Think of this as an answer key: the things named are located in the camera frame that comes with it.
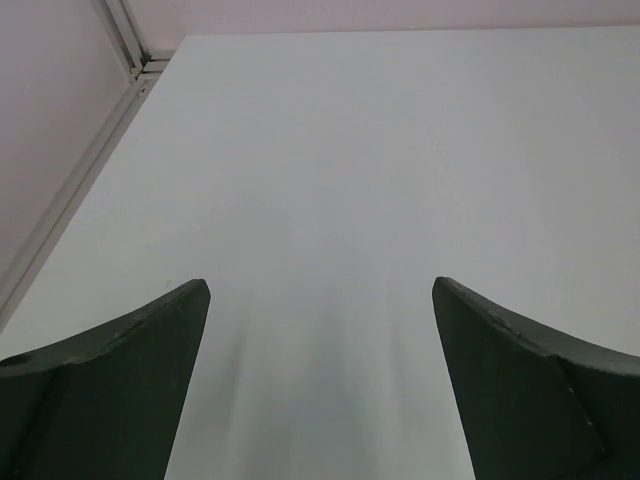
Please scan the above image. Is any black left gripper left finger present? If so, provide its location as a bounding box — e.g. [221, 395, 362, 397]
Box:
[1, 279, 210, 479]

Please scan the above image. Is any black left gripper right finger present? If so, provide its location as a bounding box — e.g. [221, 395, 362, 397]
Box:
[432, 277, 639, 479]

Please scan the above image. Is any aluminium frame post left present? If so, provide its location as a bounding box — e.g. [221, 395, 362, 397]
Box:
[1, 1, 168, 319]

